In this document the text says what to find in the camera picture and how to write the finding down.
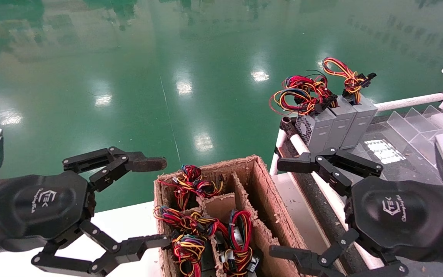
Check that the clear acrylic divider tray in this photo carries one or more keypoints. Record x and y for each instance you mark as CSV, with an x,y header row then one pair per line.
x,y
413,125

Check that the short white pipe leg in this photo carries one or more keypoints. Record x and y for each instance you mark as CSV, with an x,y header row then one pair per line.
x,y
277,152

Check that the long white pipe rail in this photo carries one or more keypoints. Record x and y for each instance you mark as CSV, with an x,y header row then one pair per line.
x,y
302,145

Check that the brown cardboard divider box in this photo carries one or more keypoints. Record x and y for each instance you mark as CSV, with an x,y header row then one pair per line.
x,y
267,200

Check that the grey power supply vented side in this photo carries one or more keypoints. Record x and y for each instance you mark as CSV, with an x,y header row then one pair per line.
x,y
317,130

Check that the black pipe joint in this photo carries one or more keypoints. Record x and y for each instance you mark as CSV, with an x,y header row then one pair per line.
x,y
288,126

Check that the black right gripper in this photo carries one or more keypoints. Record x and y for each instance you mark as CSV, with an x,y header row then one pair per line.
x,y
398,215

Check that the black conveyor belt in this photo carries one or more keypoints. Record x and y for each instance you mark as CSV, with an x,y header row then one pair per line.
x,y
417,169

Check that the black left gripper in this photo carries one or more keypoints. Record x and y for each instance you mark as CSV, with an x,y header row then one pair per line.
x,y
40,207

